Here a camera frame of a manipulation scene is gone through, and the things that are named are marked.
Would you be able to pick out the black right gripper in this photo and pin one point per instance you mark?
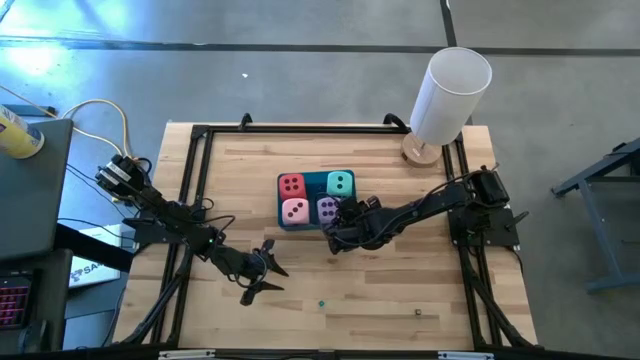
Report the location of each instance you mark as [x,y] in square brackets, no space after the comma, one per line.
[372,225]

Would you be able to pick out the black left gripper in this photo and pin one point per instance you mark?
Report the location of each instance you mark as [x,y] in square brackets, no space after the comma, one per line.
[242,267]

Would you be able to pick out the teal plastic tray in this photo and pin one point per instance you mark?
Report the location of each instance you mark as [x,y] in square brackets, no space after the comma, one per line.
[316,187]

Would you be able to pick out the white printed box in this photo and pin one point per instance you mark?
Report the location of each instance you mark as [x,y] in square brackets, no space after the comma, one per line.
[92,267]

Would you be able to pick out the backlit keyboard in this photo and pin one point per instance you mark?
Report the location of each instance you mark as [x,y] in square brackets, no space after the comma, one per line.
[12,305]

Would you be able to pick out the blue-grey metal stand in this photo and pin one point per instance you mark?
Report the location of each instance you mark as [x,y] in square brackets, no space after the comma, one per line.
[600,220]

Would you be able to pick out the silver aluminium bar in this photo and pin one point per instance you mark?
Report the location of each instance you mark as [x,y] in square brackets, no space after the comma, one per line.
[465,355]
[185,354]

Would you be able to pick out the black aluminium table frame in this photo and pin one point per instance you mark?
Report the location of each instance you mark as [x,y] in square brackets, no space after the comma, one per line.
[325,129]

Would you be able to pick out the yellow cylindrical canister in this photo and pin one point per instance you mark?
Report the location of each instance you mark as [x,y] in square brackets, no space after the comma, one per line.
[17,137]

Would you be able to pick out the large green foam die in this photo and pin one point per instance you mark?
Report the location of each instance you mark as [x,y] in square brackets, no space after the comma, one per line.
[340,184]

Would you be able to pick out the large pink foam die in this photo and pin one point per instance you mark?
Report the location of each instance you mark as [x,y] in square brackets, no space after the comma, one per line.
[296,212]

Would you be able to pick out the grey desk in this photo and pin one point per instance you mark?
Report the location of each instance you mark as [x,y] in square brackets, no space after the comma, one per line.
[30,190]

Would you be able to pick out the white shade wooden base lamp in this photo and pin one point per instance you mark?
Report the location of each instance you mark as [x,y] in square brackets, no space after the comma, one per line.
[450,95]

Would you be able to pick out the large purple foam die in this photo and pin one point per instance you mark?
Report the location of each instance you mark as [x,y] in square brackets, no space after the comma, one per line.
[326,210]

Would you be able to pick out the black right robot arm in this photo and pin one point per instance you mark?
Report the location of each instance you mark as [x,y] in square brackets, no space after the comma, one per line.
[435,200]

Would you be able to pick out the large red foam die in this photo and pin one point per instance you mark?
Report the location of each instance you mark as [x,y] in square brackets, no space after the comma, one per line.
[292,187]

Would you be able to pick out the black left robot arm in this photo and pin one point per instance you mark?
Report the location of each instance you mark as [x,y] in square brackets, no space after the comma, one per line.
[165,215]

